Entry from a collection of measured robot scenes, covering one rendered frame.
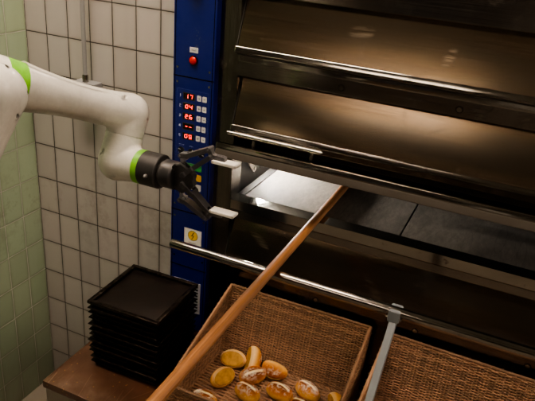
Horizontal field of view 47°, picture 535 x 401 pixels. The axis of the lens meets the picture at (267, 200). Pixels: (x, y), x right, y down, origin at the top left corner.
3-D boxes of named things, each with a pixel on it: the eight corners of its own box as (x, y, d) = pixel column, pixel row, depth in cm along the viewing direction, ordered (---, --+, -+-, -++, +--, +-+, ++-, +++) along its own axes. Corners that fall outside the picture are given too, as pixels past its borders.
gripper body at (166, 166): (171, 153, 164) (202, 160, 161) (171, 182, 167) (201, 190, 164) (155, 161, 158) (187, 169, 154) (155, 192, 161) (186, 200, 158)
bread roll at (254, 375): (262, 364, 228) (264, 359, 223) (267, 382, 224) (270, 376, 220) (236, 371, 225) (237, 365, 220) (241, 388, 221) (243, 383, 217)
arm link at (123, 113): (3, 108, 148) (25, 114, 140) (13, 60, 147) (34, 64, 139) (129, 135, 175) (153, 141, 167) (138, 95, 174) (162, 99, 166)
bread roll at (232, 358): (244, 370, 226) (247, 369, 231) (246, 351, 227) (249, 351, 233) (217, 366, 228) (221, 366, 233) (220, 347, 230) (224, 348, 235)
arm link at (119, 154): (109, 177, 175) (85, 174, 165) (119, 133, 174) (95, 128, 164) (151, 188, 170) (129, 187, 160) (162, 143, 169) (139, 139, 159)
